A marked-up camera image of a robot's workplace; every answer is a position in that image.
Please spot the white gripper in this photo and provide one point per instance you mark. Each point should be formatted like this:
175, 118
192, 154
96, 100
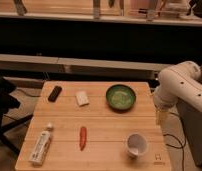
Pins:
163, 101

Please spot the green ceramic bowl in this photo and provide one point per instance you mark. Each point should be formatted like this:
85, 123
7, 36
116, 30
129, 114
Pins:
120, 97

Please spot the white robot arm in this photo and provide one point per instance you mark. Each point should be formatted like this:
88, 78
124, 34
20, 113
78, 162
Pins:
176, 82

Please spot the white cup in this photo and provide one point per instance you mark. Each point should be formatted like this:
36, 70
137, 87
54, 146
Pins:
136, 145

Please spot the wooden table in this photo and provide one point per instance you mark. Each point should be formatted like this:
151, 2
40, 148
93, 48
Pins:
107, 131

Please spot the red chili pepper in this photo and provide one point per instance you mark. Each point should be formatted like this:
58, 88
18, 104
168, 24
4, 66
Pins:
83, 138

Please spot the white sponge block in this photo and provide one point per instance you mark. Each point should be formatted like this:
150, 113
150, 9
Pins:
82, 98

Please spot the black remote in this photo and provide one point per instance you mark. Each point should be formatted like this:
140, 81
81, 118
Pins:
54, 94

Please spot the white tube with cap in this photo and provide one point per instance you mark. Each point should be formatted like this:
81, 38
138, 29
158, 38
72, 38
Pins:
41, 146

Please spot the black tripod stand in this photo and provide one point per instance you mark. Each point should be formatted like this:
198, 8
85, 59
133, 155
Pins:
8, 102

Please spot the wooden bench rail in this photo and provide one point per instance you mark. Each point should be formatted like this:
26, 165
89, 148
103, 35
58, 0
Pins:
73, 65

